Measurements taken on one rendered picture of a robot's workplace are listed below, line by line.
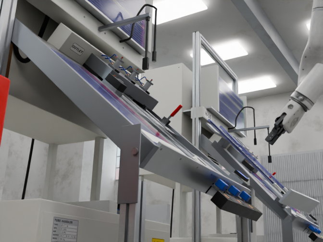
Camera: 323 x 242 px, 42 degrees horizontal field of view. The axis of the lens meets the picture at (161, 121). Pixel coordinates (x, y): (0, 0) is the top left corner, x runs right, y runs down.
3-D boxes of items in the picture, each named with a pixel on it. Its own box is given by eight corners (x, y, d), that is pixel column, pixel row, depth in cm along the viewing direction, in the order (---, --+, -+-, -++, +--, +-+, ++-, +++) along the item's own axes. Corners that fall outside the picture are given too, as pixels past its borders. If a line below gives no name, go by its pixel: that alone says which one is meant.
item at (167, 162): (238, 206, 149) (251, 190, 149) (142, 169, 95) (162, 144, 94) (235, 204, 150) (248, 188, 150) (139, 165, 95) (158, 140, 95)
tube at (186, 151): (212, 174, 124) (213, 171, 123) (209, 175, 123) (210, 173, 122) (118, 91, 154) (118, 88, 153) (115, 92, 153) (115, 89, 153)
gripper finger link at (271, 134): (281, 127, 150) (269, 142, 150) (283, 130, 152) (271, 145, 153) (274, 123, 151) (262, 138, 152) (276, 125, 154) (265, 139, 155)
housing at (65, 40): (125, 109, 187) (144, 83, 186) (48, 64, 146) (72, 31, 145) (115, 100, 191) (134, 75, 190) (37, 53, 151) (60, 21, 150)
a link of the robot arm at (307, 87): (291, 91, 157) (297, 90, 148) (314, 63, 157) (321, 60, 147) (309, 105, 157) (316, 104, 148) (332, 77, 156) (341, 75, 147)
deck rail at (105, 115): (142, 169, 95) (159, 147, 94) (138, 167, 93) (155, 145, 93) (6, 33, 134) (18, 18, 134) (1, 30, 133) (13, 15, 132)
